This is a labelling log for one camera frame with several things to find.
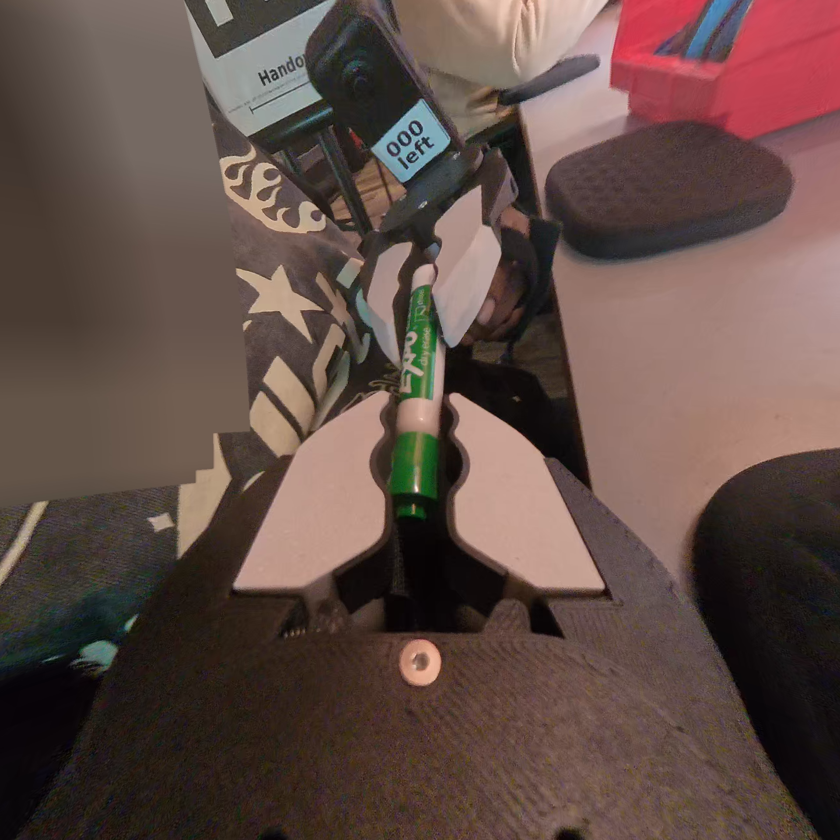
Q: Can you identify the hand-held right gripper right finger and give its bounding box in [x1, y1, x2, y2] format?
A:
[444, 392, 609, 618]

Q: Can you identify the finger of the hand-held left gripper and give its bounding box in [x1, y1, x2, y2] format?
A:
[431, 197, 504, 332]
[352, 243, 416, 364]

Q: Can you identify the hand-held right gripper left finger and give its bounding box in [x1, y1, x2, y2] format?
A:
[234, 392, 397, 613]

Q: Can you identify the green white marker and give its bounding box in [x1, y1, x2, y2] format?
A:
[388, 267, 448, 523]

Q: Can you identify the red plastic bin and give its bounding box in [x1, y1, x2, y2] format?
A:
[609, 0, 840, 140]

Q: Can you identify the person's left hand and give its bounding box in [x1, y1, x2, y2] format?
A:
[470, 217, 563, 346]

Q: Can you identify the printed marker sign board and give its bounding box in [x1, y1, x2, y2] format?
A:
[184, 0, 350, 140]

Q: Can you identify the black office chair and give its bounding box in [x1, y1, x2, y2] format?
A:
[497, 56, 602, 109]

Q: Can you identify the black dimpled pad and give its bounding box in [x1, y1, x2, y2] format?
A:
[544, 121, 795, 261]
[692, 449, 840, 840]

